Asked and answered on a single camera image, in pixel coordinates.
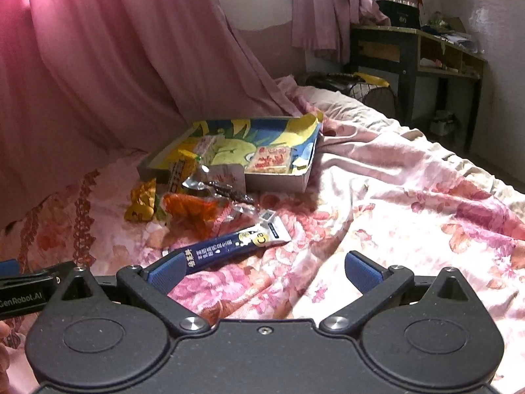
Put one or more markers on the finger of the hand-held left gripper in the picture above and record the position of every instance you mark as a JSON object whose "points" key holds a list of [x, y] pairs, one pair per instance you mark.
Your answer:
{"points": [[8, 265]]}

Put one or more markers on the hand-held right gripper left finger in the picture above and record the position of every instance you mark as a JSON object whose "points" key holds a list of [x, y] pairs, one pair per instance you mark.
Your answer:
{"points": [[164, 274]]}

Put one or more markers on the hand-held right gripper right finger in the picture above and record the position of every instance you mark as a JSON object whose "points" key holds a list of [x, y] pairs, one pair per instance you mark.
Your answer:
{"points": [[361, 270]]}

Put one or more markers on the orange snack packet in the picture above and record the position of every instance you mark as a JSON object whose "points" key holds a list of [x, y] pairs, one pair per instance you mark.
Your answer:
{"points": [[192, 210]]}

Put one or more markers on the blue stick snack packet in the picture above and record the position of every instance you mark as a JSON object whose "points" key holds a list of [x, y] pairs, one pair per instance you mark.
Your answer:
{"points": [[229, 247]]}

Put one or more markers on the golden snack packet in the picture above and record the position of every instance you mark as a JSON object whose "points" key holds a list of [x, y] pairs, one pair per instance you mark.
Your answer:
{"points": [[141, 202]]}

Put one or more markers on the clear packet of dark snack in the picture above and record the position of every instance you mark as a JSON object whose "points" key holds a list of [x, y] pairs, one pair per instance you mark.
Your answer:
{"points": [[205, 185]]}

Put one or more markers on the yellow and green snack packet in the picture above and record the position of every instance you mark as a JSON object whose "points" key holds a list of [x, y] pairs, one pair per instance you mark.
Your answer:
{"points": [[180, 169]]}

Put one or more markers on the white floral snack packet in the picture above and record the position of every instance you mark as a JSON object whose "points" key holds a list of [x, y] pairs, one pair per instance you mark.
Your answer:
{"points": [[224, 174]]}

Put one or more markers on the grey box with colourful lining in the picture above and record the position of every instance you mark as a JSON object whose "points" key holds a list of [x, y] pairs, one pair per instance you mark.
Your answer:
{"points": [[275, 182]]}

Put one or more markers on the pink floral bedsheet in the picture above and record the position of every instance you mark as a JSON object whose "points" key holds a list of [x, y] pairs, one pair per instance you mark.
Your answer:
{"points": [[389, 197]]}

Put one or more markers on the small clear barcode wrapper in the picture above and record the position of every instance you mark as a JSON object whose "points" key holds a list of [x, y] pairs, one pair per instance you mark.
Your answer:
{"points": [[266, 215]]}

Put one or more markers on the clear pale snack packet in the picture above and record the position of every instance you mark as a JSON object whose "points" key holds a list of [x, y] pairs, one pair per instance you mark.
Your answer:
{"points": [[207, 147]]}

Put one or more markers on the clear rice cracker packet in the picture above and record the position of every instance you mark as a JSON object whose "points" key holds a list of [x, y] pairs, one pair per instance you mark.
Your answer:
{"points": [[268, 158]]}

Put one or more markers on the white container under desk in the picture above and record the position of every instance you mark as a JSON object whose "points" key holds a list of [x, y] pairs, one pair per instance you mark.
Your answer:
{"points": [[443, 125]]}

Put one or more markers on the large pink bed curtain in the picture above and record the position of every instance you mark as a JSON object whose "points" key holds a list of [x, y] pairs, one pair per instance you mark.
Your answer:
{"points": [[102, 57]]}

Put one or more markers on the dark wooden desk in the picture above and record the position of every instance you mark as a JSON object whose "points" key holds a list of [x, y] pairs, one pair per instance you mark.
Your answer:
{"points": [[410, 49]]}

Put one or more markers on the black box on desk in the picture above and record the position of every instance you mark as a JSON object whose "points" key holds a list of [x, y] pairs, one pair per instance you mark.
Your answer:
{"points": [[400, 13]]}

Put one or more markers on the pink window curtain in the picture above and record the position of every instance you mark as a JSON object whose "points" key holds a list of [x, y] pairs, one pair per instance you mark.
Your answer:
{"points": [[328, 4]]}

